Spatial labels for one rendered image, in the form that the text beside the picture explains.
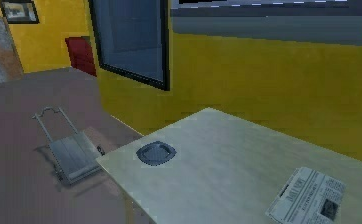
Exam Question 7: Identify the brown grey sofa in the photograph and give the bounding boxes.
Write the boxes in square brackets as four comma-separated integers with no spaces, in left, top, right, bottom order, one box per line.
[0,12,25,85]

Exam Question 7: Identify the folded newspaper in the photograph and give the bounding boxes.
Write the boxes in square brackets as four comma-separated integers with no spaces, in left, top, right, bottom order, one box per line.
[264,166,347,224]

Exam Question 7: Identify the black framed window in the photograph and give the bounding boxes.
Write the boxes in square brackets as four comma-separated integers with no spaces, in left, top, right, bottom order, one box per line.
[88,0,172,92]

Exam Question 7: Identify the pale wooden table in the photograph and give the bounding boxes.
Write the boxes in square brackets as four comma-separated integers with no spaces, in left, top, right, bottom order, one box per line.
[95,107,362,224]

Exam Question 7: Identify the dark red armchair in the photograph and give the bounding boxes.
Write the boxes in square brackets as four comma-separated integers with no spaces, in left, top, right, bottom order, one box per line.
[64,36,98,78]

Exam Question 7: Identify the grey metal chair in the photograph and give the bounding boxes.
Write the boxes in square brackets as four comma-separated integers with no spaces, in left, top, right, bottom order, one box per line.
[31,105,106,186]

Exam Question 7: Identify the wide grey window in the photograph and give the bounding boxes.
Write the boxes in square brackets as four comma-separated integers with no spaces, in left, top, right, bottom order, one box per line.
[169,0,362,47]

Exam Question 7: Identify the grey square bowl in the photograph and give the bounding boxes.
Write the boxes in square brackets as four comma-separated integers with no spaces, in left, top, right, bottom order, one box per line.
[135,140,177,166]

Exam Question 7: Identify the black framed picture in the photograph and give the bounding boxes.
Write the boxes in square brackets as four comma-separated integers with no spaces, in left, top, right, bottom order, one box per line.
[0,0,41,25]

